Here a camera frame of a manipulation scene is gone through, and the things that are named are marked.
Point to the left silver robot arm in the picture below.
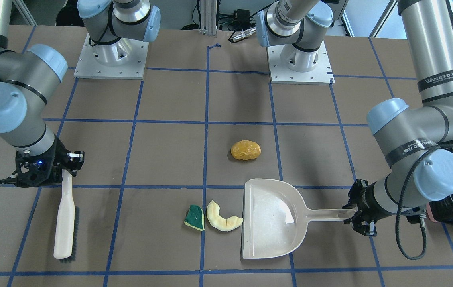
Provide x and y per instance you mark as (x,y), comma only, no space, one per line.
(412,140)

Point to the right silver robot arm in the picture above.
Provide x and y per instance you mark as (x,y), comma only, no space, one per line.
(29,80)

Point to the beige hand brush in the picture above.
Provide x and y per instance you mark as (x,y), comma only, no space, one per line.
(66,225)

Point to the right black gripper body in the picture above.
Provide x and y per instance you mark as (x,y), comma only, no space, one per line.
(58,156)

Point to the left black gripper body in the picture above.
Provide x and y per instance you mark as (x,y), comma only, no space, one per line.
(369,201)

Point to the yellow potato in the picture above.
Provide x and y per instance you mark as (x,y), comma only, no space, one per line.
(245,150)

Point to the beige dustpan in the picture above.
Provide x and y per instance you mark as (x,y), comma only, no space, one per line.
(276,218)

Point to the green yellow sponge piece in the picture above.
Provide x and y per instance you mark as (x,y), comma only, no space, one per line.
(194,218)

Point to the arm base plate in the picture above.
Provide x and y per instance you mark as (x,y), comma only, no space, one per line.
(125,59)
(288,65)

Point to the pale melon slice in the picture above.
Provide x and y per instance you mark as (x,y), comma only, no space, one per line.
(220,223)

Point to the aluminium frame post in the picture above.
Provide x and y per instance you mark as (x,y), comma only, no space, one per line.
(208,17)

